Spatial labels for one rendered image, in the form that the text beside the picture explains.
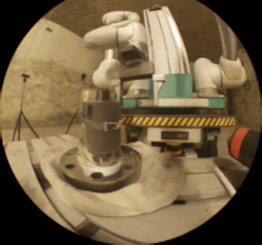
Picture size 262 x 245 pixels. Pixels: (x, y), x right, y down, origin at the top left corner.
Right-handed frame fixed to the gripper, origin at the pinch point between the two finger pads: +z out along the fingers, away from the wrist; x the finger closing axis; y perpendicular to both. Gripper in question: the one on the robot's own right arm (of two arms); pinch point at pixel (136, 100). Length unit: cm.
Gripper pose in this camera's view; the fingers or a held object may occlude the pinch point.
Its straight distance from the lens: 32.6
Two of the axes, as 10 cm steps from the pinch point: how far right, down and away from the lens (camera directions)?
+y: 3.9, 0.0, 9.2
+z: -0.1, 10.0, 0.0
